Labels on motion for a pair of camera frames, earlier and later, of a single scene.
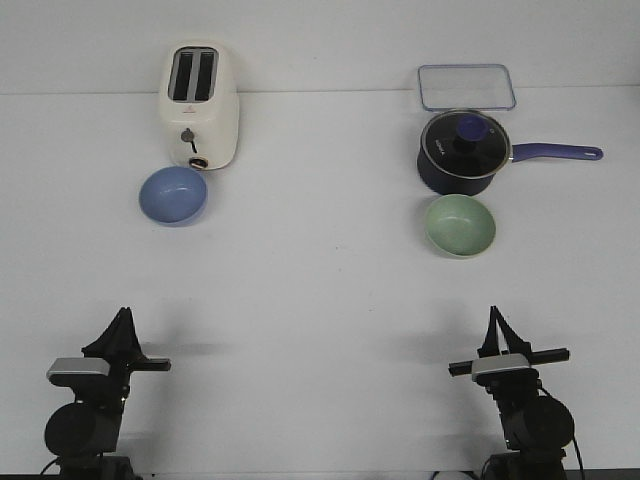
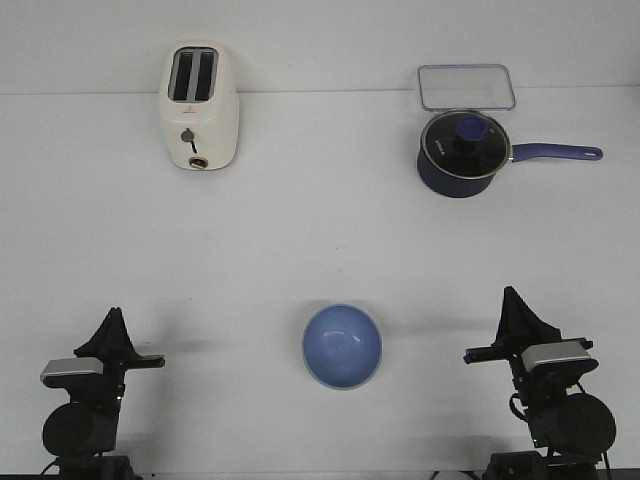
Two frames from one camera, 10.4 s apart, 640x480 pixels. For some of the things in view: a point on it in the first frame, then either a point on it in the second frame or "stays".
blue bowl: x=173 y=197 -> x=342 y=346
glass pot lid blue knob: x=467 y=143 stays
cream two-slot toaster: x=200 y=103 stays
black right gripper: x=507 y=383 -> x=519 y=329
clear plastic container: x=466 y=87 stays
